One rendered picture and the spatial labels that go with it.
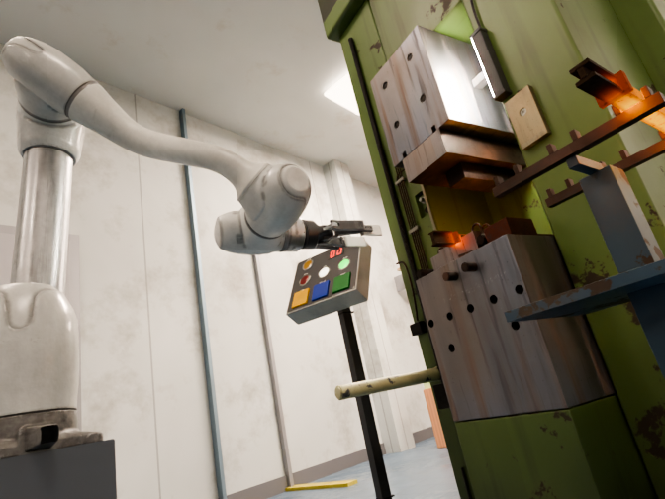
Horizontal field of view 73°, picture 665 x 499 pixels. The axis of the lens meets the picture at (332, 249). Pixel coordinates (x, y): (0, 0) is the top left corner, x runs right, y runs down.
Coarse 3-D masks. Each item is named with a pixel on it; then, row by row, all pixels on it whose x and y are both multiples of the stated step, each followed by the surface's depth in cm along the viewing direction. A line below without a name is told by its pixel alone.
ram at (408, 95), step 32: (416, 32) 158; (384, 64) 173; (416, 64) 158; (448, 64) 158; (480, 64) 169; (384, 96) 173; (416, 96) 158; (448, 96) 150; (480, 96) 160; (384, 128) 173; (416, 128) 158; (448, 128) 150; (480, 128) 154
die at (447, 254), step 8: (472, 232) 136; (480, 232) 138; (464, 240) 139; (472, 240) 136; (448, 248) 144; (456, 248) 141; (464, 248) 139; (472, 248) 136; (440, 256) 147; (448, 256) 144; (456, 256) 141; (432, 264) 150; (440, 264) 147
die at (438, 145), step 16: (432, 144) 151; (448, 144) 148; (464, 144) 152; (480, 144) 157; (496, 144) 162; (512, 144) 168; (416, 160) 158; (432, 160) 151; (448, 160) 151; (464, 160) 153; (480, 160) 156; (496, 160) 158; (512, 160) 163; (416, 176) 158; (432, 176) 160
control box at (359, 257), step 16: (320, 256) 189; (336, 256) 182; (352, 256) 175; (368, 256) 179; (304, 272) 189; (336, 272) 175; (352, 272) 169; (368, 272) 174; (304, 288) 182; (352, 288) 163; (368, 288) 169; (288, 304) 181; (320, 304) 171; (336, 304) 169; (352, 304) 168; (304, 320) 179
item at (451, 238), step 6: (432, 234) 137; (438, 234) 138; (444, 234) 140; (450, 234) 141; (456, 234) 140; (462, 234) 143; (432, 240) 137; (438, 240) 137; (444, 240) 139; (450, 240) 140; (456, 240) 139; (432, 246) 137; (438, 246) 138; (444, 246) 140; (450, 246) 141
